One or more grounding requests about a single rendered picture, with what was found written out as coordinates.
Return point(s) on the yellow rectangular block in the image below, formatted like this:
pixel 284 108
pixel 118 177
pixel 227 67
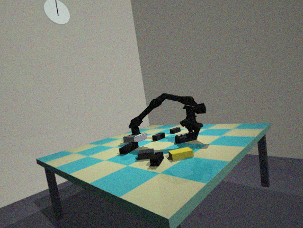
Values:
pixel 181 153

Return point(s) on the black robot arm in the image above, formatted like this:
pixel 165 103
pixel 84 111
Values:
pixel 186 100

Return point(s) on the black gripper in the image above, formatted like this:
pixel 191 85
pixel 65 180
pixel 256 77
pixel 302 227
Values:
pixel 194 125

